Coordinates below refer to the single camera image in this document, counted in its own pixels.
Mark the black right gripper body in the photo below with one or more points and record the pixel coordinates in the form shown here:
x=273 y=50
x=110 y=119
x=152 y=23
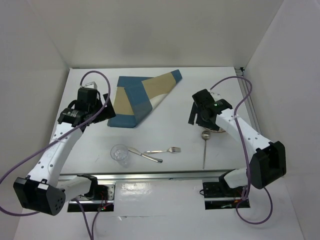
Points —
x=210 y=125

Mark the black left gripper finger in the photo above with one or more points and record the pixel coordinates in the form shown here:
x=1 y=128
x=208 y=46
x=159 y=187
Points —
x=107 y=113
x=108 y=96

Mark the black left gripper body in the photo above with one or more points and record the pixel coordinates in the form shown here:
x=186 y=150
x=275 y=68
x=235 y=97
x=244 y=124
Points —
x=94 y=108

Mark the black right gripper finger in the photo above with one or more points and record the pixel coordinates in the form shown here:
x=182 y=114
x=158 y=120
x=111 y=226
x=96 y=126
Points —
x=194 y=111
x=200 y=122

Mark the silver spoon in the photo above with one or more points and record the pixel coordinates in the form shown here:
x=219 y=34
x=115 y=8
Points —
x=205 y=135

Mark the flower pattern plate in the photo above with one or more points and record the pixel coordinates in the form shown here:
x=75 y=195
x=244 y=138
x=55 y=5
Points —
x=216 y=130

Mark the blue and tan placemat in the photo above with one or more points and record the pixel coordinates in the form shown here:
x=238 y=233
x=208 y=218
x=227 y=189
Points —
x=136 y=97

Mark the clear plastic cup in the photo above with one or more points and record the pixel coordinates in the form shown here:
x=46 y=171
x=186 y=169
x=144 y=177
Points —
x=120 y=154

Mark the silver table knife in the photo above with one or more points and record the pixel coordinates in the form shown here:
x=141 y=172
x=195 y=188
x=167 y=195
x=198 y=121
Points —
x=135 y=151

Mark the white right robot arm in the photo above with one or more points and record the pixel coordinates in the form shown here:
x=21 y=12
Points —
x=267 y=159

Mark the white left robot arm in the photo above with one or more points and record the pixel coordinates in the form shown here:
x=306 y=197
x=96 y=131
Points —
x=40 y=191

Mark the silver fork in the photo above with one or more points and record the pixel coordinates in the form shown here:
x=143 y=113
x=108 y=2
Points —
x=172 y=150

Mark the aluminium right side rail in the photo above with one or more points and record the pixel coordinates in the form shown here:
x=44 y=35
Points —
x=244 y=86

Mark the aluminium table edge rail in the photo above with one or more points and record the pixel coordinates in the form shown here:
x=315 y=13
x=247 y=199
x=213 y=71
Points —
x=157 y=176

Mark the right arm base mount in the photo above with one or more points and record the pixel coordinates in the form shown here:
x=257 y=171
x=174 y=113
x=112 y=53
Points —
x=218 y=196

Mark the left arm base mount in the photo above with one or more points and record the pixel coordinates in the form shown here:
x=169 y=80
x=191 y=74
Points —
x=103 y=200

